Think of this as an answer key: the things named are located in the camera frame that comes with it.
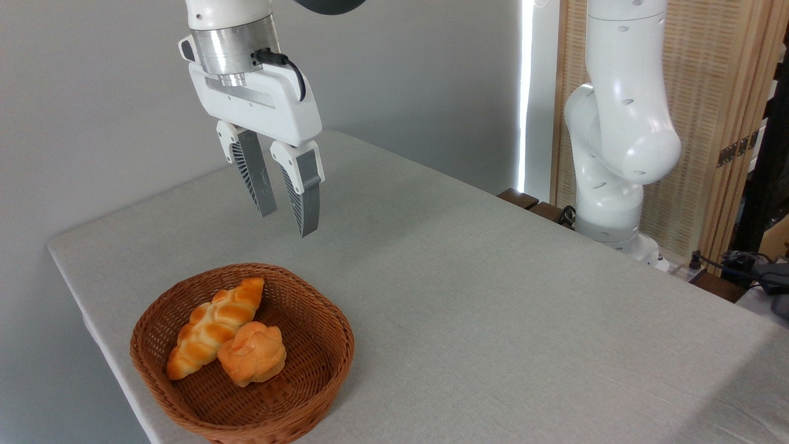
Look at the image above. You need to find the brown cardboard box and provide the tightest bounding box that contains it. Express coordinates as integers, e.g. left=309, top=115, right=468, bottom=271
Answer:
left=758, top=213, right=789, bottom=260

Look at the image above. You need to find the round bread bun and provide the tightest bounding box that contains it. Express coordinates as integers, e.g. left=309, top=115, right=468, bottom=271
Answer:
left=217, top=321, right=287, bottom=388

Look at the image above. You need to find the black plug with cable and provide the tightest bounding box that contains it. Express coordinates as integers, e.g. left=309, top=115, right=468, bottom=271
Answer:
left=689, top=250, right=725, bottom=273

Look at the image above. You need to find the metal screen hinge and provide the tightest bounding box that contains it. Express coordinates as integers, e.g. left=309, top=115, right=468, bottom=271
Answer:
left=717, top=131, right=760, bottom=168

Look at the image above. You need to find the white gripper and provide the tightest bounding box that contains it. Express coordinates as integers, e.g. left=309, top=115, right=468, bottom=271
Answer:
left=179, top=36, right=325, bottom=238

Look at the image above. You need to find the bamboo folding screen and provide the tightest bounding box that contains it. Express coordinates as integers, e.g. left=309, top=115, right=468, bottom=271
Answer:
left=550, top=0, right=789, bottom=266

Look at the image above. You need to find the brown wicker basket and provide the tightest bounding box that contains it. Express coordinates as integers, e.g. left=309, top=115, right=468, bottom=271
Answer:
left=129, top=263, right=355, bottom=444

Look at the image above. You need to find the dark wooden block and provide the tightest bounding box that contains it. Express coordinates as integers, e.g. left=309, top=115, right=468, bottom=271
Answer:
left=497, top=188, right=540, bottom=211
left=529, top=202, right=575, bottom=229

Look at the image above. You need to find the long braided bread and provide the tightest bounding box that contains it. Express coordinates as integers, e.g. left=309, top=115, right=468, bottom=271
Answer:
left=166, top=277, right=266, bottom=381

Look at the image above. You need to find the grey tablecloth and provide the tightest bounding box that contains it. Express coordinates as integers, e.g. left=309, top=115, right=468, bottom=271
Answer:
left=47, top=129, right=789, bottom=444

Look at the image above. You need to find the black device with cables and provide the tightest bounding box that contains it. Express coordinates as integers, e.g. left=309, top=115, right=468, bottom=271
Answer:
left=720, top=250, right=789, bottom=319

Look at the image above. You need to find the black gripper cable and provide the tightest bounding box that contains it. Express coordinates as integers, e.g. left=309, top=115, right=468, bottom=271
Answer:
left=253, top=48, right=307, bottom=102

